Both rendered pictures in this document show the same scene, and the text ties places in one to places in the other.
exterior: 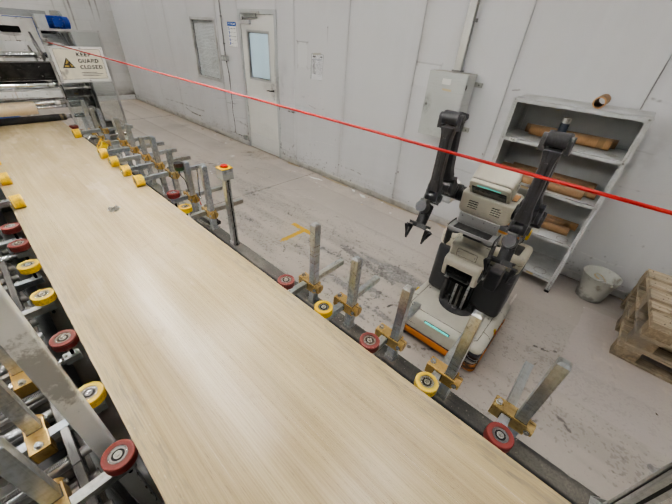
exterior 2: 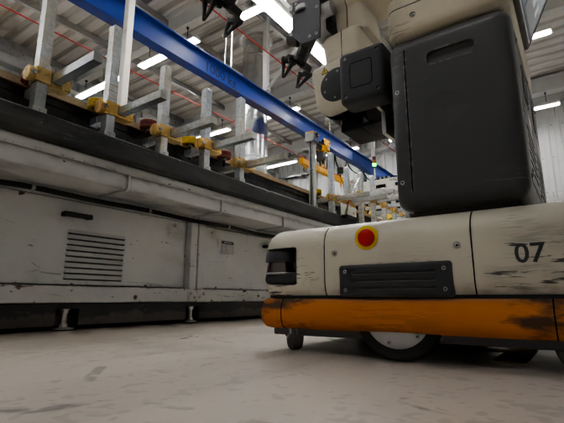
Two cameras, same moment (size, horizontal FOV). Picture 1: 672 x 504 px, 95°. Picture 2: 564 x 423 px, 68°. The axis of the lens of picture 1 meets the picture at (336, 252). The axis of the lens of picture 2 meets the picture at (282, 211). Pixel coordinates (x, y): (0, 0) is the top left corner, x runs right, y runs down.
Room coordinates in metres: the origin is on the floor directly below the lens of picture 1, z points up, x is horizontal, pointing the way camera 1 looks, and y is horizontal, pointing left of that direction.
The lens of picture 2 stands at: (1.25, -1.99, 0.12)
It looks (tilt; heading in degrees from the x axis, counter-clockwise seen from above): 12 degrees up; 85
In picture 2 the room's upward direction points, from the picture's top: straight up
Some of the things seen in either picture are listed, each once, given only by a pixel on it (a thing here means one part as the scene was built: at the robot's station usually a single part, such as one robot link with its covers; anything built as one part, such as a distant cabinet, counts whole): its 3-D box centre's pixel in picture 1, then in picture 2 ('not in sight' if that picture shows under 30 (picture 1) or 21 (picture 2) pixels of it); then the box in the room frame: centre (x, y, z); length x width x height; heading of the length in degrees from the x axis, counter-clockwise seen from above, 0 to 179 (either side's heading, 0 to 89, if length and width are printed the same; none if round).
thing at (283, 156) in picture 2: (315, 278); (251, 164); (1.26, 0.10, 0.80); 0.43 x 0.03 x 0.04; 140
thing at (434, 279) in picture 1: (475, 265); (460, 116); (1.80, -1.00, 0.59); 0.55 x 0.34 x 0.83; 50
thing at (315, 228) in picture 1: (314, 265); (239, 139); (1.20, 0.10, 0.93); 0.04 x 0.04 x 0.48; 50
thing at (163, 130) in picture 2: (390, 337); (166, 133); (0.89, -0.27, 0.81); 0.14 x 0.06 x 0.05; 50
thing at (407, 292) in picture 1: (397, 329); (163, 117); (0.88, -0.28, 0.88); 0.04 x 0.04 x 0.48; 50
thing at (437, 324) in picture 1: (453, 313); (436, 281); (1.73, -0.95, 0.16); 0.67 x 0.64 x 0.25; 140
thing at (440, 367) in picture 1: (443, 373); (114, 112); (0.73, -0.46, 0.81); 0.14 x 0.06 x 0.05; 50
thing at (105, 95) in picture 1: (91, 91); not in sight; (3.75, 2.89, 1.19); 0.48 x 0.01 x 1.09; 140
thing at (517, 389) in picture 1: (511, 403); (60, 78); (0.62, -0.67, 0.83); 0.43 x 0.03 x 0.04; 140
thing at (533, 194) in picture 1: (536, 188); not in sight; (1.23, -0.81, 1.40); 0.11 x 0.06 x 0.43; 51
